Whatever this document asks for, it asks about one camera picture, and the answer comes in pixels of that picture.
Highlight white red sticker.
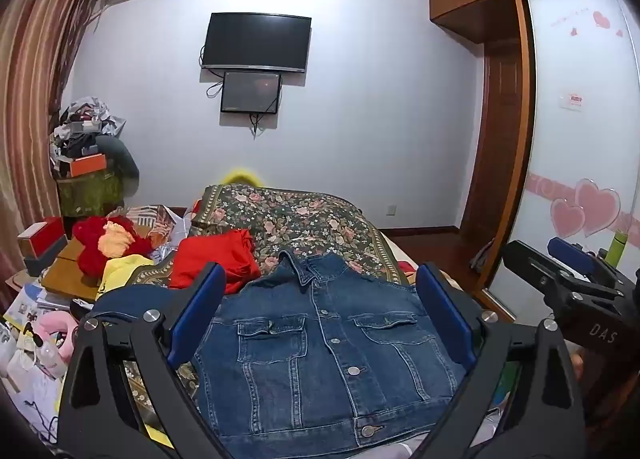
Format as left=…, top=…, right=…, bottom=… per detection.
left=560, top=89, right=587, bottom=111

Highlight red box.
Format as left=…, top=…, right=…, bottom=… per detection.
left=17, top=216, right=66, bottom=257

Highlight stack of papers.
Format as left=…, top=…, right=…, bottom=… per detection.
left=4, top=281, right=53, bottom=332

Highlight grey bag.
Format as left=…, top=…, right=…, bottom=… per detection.
left=470, top=238, right=497, bottom=281

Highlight black wall television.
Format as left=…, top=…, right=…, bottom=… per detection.
left=201, top=12, right=312, bottom=74

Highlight clear spray bottle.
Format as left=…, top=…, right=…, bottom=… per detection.
left=37, top=334, right=67, bottom=376

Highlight brown wooden door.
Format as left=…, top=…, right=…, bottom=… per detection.
left=460, top=39, right=523, bottom=240

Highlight green floral blanket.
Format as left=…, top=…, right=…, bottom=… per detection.
left=100, top=183, right=416, bottom=445

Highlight orange box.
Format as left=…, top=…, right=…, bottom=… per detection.
left=69, top=153, right=108, bottom=178

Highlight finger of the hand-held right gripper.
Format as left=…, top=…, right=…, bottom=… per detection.
left=501, top=240, right=623, bottom=304
left=546, top=237, right=636, bottom=290

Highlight brown striped curtain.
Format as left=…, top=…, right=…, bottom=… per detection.
left=0, top=0, right=108, bottom=290

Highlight pile of clutter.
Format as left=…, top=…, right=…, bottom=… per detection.
left=50, top=96, right=126, bottom=160

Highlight small black wall monitor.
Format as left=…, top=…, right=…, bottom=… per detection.
left=220, top=71, right=283, bottom=115

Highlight yellow cloth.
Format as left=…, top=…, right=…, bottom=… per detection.
left=100, top=254, right=157, bottom=292

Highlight dark grey cushion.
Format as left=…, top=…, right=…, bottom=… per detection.
left=95, top=135, right=140, bottom=190

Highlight red garment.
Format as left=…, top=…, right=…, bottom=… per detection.
left=170, top=229, right=262, bottom=295

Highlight leaf-print cloth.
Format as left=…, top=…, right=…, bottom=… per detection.
left=107, top=204, right=177, bottom=250

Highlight green bottle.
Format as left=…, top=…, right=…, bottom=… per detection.
left=606, top=231, right=629, bottom=266

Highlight yellow round object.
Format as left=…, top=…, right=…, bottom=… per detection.
left=222, top=168, right=263, bottom=187

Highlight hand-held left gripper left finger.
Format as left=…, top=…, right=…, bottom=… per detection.
left=57, top=263, right=236, bottom=459

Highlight blue denim jacket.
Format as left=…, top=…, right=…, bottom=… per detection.
left=92, top=251, right=476, bottom=450

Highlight brown wooden box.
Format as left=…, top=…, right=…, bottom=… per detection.
left=40, top=237, right=103, bottom=302

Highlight pink neck pillow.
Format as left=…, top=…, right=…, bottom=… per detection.
left=32, top=311, right=78, bottom=375

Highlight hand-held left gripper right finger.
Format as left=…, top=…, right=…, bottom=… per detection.
left=410, top=263, right=586, bottom=459

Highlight red plush toy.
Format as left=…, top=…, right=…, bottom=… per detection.
left=72, top=216, right=153, bottom=277

